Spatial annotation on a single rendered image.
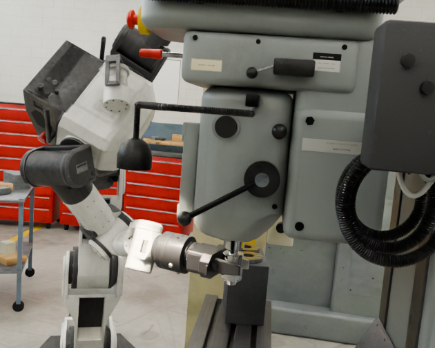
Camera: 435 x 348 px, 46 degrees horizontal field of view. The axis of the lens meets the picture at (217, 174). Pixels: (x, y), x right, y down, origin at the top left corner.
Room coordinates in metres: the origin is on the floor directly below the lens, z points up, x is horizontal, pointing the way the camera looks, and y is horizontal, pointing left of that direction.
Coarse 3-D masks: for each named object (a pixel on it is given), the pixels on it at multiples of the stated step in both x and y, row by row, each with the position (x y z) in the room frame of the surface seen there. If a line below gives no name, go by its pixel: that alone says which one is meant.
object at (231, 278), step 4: (228, 260) 1.09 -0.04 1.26; (232, 260) 1.09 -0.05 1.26; (236, 260) 1.09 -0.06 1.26; (240, 260) 1.10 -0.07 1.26; (240, 264) 1.10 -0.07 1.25; (240, 272) 1.10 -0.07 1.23; (224, 276) 1.09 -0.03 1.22; (228, 276) 1.09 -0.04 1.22; (232, 276) 1.09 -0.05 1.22; (236, 276) 1.09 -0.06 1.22; (240, 276) 1.10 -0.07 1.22; (224, 280) 1.09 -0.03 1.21; (228, 280) 1.09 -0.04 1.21; (232, 280) 1.09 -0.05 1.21; (236, 280) 1.09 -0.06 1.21
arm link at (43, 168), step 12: (36, 156) 1.27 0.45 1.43; (48, 156) 1.25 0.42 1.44; (60, 156) 1.24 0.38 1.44; (36, 168) 1.25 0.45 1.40; (48, 168) 1.24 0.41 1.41; (60, 168) 1.22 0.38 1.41; (36, 180) 1.26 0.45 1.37; (48, 180) 1.25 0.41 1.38; (60, 180) 1.23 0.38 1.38; (60, 192) 1.27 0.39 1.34; (72, 192) 1.28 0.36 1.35; (84, 192) 1.30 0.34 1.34
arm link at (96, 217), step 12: (96, 192) 1.34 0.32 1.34; (72, 204) 1.30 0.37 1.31; (84, 204) 1.31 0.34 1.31; (96, 204) 1.34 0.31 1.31; (108, 204) 1.44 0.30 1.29; (84, 216) 1.33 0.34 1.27; (96, 216) 1.35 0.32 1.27; (108, 216) 1.38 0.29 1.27; (84, 228) 1.38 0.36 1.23; (96, 228) 1.37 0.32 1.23; (108, 228) 1.39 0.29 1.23; (96, 240) 1.38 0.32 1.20; (96, 252) 1.42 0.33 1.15; (108, 252) 1.38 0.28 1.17
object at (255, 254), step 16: (256, 256) 1.54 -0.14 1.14; (256, 272) 1.49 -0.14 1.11; (224, 288) 1.63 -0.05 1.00; (240, 288) 1.49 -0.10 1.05; (256, 288) 1.49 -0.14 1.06; (224, 304) 1.56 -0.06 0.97; (240, 304) 1.49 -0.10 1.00; (256, 304) 1.49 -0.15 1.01; (224, 320) 1.49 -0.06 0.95; (240, 320) 1.49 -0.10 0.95; (256, 320) 1.49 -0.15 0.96
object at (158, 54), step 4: (140, 52) 1.23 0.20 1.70; (144, 52) 1.23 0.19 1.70; (148, 52) 1.22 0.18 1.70; (152, 52) 1.22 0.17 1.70; (156, 52) 1.22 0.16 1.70; (160, 52) 1.22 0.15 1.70; (164, 52) 1.23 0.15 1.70; (168, 52) 1.23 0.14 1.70; (172, 52) 1.23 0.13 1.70; (176, 52) 1.23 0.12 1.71; (140, 56) 1.23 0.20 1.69; (144, 56) 1.23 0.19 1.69; (148, 56) 1.23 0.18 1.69; (152, 56) 1.23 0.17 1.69; (156, 56) 1.22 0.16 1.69; (160, 56) 1.22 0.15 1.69; (164, 56) 1.23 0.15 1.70; (168, 56) 1.23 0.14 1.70; (172, 56) 1.22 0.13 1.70; (176, 56) 1.22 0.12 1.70; (180, 56) 1.22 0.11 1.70
